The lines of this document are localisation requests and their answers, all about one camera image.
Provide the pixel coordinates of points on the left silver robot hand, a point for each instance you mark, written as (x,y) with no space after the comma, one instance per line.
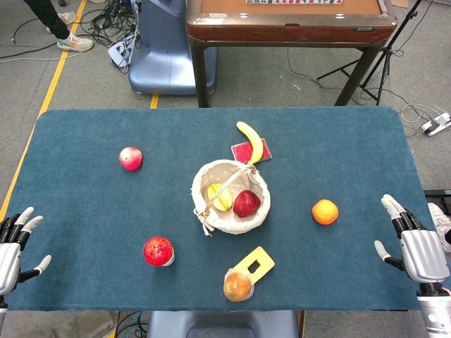
(8,258)

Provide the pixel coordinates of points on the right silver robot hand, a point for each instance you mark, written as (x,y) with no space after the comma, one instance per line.
(421,251)

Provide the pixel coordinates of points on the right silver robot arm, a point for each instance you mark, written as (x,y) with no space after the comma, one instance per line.
(434,313)

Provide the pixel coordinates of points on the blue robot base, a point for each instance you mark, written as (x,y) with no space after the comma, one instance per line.
(169,53)

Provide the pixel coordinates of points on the beige fabric basket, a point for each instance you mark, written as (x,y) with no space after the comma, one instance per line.
(230,195)

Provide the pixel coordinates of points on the white sneaker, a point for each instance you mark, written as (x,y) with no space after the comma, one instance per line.
(442,222)

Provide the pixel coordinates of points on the orange fruit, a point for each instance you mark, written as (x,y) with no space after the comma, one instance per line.
(325,211)

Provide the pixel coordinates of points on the blue table cloth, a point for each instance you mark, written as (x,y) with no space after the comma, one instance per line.
(105,211)

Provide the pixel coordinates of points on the white power strip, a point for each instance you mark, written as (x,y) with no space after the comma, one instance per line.
(120,53)
(435,125)

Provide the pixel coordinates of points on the red bumpy fruit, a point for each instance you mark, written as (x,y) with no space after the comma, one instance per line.
(157,251)

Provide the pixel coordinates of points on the pink red apple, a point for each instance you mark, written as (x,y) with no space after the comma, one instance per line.
(130,158)

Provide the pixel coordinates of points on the yellow flat block with hole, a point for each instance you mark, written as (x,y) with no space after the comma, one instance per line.
(259,262)

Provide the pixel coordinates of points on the red strawberry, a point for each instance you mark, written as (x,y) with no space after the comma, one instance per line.
(246,204)

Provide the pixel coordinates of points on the brown onion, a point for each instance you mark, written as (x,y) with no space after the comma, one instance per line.
(238,286)

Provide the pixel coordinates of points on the yellow banana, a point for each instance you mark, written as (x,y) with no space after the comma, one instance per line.
(256,145)

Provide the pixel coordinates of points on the black tripod stand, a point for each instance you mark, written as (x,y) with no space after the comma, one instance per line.
(384,56)

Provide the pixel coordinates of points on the red card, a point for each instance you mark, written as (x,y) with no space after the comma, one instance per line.
(243,153)

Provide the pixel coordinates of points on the yellow star fruit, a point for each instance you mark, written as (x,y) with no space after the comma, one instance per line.
(219,197)

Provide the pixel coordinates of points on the blue grey robot torso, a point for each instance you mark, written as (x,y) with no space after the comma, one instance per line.
(222,324)

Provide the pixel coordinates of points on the person leg with sneaker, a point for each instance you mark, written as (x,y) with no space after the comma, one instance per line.
(56,24)

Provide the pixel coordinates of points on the brown mahjong table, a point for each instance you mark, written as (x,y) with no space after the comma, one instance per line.
(292,28)

